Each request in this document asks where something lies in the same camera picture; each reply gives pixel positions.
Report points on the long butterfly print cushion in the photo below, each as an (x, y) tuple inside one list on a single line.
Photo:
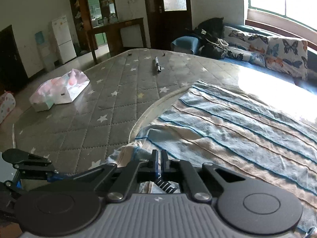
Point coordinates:
[(245, 54), (245, 38)]

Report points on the blue sofa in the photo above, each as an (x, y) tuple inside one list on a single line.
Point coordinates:
[(185, 43)]

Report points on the water dispenser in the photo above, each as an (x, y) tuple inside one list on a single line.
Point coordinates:
[(44, 52)]

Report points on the white polka dot bag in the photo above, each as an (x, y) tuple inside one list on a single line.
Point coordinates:
[(6, 107)]

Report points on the blue striped towel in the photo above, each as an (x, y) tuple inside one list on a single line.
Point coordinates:
[(235, 138)]

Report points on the white refrigerator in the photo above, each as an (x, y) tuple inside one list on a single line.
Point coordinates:
[(65, 39)]

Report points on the dark plain door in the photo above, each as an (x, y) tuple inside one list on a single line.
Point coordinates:
[(12, 59)]

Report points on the large butterfly print pillow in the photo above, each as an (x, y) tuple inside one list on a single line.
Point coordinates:
[(287, 57)]

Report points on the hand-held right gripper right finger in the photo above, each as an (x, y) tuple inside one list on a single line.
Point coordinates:
[(164, 164)]

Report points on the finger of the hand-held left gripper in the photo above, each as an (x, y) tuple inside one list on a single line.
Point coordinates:
[(32, 169), (11, 188)]

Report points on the silver black pen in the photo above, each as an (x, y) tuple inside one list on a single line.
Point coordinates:
[(157, 64)]

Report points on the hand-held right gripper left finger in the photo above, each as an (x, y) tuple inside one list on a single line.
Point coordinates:
[(154, 164)]

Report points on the wooden glass display cabinet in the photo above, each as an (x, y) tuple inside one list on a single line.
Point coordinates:
[(81, 17)]

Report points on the black bag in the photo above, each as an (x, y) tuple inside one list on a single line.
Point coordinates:
[(210, 37)]

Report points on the dark wooden desk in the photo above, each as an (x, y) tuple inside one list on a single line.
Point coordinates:
[(111, 32)]

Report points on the dark wooden glass door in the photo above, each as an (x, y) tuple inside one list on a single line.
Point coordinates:
[(168, 22)]

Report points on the pink white plastic bag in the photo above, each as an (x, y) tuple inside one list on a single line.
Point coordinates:
[(62, 89)]

